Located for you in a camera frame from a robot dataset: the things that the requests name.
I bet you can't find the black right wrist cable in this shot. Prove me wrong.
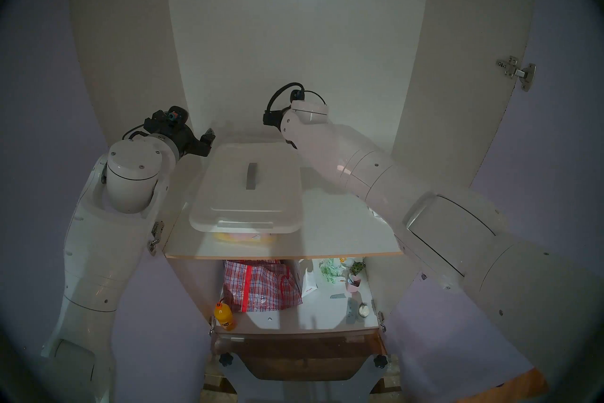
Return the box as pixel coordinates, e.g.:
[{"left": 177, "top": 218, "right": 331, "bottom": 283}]
[{"left": 263, "top": 82, "right": 327, "bottom": 124}]

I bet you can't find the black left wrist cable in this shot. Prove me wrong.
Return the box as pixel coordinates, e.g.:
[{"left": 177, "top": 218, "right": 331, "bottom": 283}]
[{"left": 123, "top": 123, "right": 151, "bottom": 141}]

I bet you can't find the white wardrobe cabinet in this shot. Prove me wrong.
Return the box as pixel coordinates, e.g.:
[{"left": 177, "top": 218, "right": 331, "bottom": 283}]
[{"left": 68, "top": 0, "right": 538, "bottom": 336}]

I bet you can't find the brown wooden board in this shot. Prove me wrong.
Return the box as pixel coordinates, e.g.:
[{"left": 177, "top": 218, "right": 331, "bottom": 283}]
[{"left": 215, "top": 334, "right": 385, "bottom": 382}]

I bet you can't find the orange bottle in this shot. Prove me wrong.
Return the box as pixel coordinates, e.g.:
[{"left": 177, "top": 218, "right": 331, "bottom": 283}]
[{"left": 214, "top": 302, "right": 236, "bottom": 332}]

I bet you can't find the red plaid woven bag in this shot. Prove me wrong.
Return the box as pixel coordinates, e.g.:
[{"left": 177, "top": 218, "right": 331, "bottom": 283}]
[{"left": 223, "top": 259, "right": 303, "bottom": 313}]

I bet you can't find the pale yellow folded cloth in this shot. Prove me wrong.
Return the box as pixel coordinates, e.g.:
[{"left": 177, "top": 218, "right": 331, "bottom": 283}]
[{"left": 215, "top": 231, "right": 275, "bottom": 245}]

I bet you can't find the grey robot base frame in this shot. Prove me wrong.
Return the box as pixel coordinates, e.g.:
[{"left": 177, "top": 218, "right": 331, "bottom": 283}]
[{"left": 219, "top": 360, "right": 393, "bottom": 403}]

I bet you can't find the clear plastic storage bin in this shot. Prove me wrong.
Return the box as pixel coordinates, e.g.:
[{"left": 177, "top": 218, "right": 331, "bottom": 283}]
[{"left": 212, "top": 228, "right": 278, "bottom": 245}]

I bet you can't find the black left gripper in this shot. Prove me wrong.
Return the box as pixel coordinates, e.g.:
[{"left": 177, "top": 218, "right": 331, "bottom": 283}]
[{"left": 165, "top": 123, "right": 218, "bottom": 162}]

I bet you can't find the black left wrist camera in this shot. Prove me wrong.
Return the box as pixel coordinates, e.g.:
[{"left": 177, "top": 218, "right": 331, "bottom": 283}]
[{"left": 144, "top": 107, "right": 190, "bottom": 136}]

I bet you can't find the lavender cabinet door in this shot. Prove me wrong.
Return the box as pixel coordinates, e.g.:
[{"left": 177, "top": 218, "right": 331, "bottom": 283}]
[
  {"left": 377, "top": 0, "right": 604, "bottom": 395},
  {"left": 0, "top": 0, "right": 222, "bottom": 403}
]

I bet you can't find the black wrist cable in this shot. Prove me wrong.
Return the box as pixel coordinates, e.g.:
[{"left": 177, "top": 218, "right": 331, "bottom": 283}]
[
  {"left": 263, "top": 82, "right": 327, "bottom": 124},
  {"left": 123, "top": 123, "right": 151, "bottom": 141}
]

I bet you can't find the white bin lid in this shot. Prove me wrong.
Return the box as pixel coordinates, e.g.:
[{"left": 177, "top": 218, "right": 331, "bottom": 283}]
[{"left": 189, "top": 142, "right": 303, "bottom": 234}]

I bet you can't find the green patterned soft pack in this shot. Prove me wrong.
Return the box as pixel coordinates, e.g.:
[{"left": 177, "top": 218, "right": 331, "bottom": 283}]
[{"left": 319, "top": 259, "right": 347, "bottom": 285}]

